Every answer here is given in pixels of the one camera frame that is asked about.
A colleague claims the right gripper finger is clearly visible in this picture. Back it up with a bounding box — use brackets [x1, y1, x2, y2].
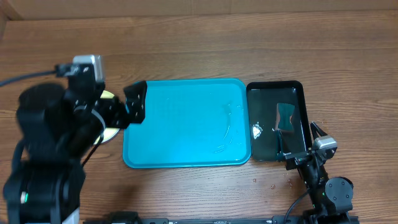
[276, 129, 288, 155]
[310, 122, 327, 140]

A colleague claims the green sponge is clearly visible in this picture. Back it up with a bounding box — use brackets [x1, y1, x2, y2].
[275, 103, 295, 132]

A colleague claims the yellow-green plate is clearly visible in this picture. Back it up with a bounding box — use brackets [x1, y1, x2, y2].
[101, 90, 119, 144]

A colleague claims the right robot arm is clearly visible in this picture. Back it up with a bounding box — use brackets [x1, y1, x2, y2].
[276, 123, 359, 223]

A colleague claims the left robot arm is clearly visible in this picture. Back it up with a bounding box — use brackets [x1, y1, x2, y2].
[3, 75, 147, 223]

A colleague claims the black rectangular tray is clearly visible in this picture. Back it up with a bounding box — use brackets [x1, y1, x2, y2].
[246, 80, 312, 161]

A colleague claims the teal plastic tray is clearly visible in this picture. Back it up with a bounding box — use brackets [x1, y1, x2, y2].
[123, 78, 251, 169]

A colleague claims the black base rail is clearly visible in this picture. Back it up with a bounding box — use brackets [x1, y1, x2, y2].
[83, 212, 307, 224]

